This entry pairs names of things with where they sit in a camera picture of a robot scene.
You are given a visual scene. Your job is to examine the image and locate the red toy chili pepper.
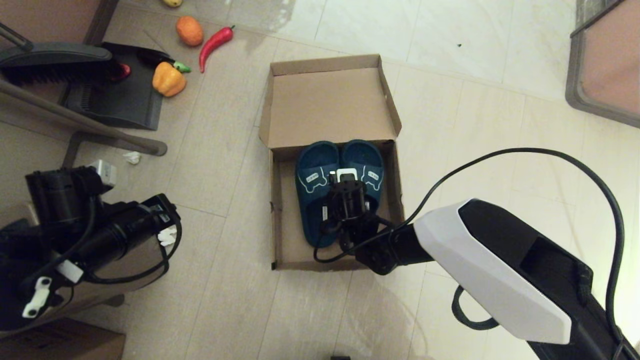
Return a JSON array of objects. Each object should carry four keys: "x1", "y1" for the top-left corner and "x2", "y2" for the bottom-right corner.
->
[{"x1": 199, "y1": 27, "x2": 235, "y2": 75}]

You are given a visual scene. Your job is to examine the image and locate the dark blue rubber slipper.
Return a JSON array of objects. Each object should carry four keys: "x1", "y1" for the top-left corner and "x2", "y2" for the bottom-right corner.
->
[
  {"x1": 340, "y1": 139, "x2": 385, "y2": 241},
  {"x1": 295, "y1": 140, "x2": 342, "y2": 249}
]

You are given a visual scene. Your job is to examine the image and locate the black broom brush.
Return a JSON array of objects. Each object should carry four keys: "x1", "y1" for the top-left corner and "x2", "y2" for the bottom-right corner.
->
[{"x1": 0, "y1": 24, "x2": 121, "y2": 88}]

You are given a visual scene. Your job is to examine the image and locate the orange toy bell pepper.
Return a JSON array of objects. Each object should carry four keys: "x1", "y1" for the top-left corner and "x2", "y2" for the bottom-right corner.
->
[{"x1": 152, "y1": 62, "x2": 188, "y2": 99}]

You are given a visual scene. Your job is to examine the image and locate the brown cardboard shoe box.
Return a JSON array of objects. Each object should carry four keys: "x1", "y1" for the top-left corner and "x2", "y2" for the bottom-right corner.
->
[{"x1": 258, "y1": 54, "x2": 405, "y2": 271}]

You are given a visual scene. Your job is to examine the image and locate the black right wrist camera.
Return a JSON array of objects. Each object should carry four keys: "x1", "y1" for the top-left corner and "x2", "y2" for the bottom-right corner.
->
[{"x1": 325, "y1": 168, "x2": 369, "y2": 216}]

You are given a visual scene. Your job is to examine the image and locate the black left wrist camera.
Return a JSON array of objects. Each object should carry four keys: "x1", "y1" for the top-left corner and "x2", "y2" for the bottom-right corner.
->
[{"x1": 26, "y1": 160, "x2": 118, "y2": 226}]

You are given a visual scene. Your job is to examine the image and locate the brown cabinet dark edge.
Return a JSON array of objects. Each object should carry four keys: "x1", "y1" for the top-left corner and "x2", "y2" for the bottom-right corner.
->
[{"x1": 0, "y1": 0, "x2": 121, "y2": 48}]

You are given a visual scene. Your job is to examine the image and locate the thick black right arm hose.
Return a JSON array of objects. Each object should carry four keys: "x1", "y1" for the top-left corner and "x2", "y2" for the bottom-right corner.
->
[{"x1": 451, "y1": 286, "x2": 501, "y2": 331}]

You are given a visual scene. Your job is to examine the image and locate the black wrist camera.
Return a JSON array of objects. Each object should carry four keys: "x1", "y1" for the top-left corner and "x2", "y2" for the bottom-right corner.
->
[
  {"x1": 26, "y1": 160, "x2": 118, "y2": 226},
  {"x1": 325, "y1": 168, "x2": 369, "y2": 216}
]

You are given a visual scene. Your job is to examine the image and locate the plain brown cardboard carton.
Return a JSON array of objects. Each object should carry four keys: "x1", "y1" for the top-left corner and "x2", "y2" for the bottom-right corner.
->
[{"x1": 0, "y1": 325, "x2": 127, "y2": 360}]

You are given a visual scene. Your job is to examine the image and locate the brown metal furniture frame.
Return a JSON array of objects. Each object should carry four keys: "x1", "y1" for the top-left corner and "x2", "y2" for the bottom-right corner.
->
[{"x1": 0, "y1": 77, "x2": 169, "y2": 168}]

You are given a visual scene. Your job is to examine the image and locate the brown trash bin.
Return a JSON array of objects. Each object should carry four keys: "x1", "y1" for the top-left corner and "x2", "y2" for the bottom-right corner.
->
[{"x1": 0, "y1": 200, "x2": 170, "y2": 338}]

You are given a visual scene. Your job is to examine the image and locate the orange toy fruit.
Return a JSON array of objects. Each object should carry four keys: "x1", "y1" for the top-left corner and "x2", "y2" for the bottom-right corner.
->
[{"x1": 175, "y1": 17, "x2": 205, "y2": 49}]

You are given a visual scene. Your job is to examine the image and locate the black plastic dustpan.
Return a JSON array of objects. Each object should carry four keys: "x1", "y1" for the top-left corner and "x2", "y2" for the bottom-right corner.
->
[{"x1": 65, "y1": 44, "x2": 176, "y2": 132}]

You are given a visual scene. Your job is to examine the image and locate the dark toy eggplant green stem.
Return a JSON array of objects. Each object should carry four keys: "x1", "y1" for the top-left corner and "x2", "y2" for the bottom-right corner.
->
[{"x1": 137, "y1": 50, "x2": 192, "y2": 75}]

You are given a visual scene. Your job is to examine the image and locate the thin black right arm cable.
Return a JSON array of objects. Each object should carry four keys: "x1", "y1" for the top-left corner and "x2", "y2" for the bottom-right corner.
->
[{"x1": 314, "y1": 147, "x2": 626, "y2": 346}]

